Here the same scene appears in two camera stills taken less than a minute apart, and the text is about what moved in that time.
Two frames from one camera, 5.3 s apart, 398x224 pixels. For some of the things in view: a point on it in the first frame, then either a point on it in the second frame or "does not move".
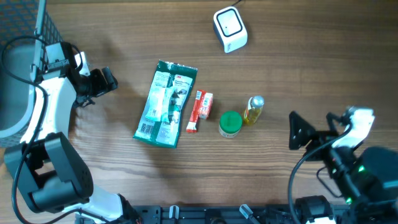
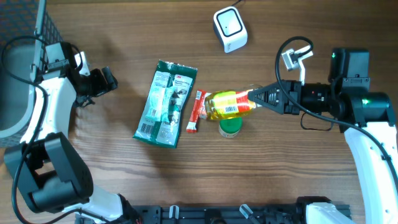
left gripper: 101,86 does not move
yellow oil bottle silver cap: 254,107 → 229,104
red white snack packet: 192,125 does not move
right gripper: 305,133 → 280,104
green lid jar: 231,122 does not move
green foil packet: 166,100 does not move
